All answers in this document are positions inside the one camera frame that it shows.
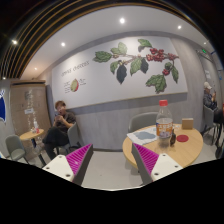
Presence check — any brown cardboard box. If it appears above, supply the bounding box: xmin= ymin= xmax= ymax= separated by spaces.
xmin=182 ymin=118 xmax=194 ymax=130

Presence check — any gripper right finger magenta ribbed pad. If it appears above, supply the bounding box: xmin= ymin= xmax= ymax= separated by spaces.
xmin=132 ymin=143 xmax=182 ymax=185

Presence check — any seated person with cap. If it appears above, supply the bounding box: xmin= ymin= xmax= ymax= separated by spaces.
xmin=202 ymin=81 xmax=224 ymax=125

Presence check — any bottle on far table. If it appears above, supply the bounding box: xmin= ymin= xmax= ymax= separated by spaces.
xmin=34 ymin=120 xmax=39 ymax=133

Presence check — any grey chair behind table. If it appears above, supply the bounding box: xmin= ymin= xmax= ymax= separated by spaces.
xmin=128 ymin=112 xmax=158 ymax=133

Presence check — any clear bottle with red cap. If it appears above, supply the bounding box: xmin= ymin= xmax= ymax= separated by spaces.
xmin=156 ymin=100 xmax=173 ymax=148

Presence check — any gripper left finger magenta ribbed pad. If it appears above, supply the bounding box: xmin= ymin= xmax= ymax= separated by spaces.
xmin=44 ymin=144 xmax=93 ymax=186

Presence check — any small round wooden table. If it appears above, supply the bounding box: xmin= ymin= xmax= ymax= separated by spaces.
xmin=19 ymin=128 xmax=47 ymax=167

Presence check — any seated person in black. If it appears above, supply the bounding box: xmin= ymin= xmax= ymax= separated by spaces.
xmin=42 ymin=101 xmax=76 ymax=160

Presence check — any white paper menu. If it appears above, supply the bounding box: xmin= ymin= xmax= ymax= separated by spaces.
xmin=127 ymin=127 xmax=157 ymax=145

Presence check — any small dark glass bottle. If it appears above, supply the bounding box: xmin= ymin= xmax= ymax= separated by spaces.
xmin=170 ymin=129 xmax=176 ymax=146

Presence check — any chair at right edge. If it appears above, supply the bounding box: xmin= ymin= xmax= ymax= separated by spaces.
xmin=200 ymin=104 xmax=224 ymax=160

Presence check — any grey chair under person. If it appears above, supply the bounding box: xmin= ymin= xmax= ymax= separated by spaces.
xmin=62 ymin=123 xmax=81 ymax=153

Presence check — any red round coaster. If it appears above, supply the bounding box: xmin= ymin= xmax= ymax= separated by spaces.
xmin=176 ymin=135 xmax=189 ymax=142

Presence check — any grey-green chair at left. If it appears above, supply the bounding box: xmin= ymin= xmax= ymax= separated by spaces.
xmin=5 ymin=135 xmax=26 ymax=161

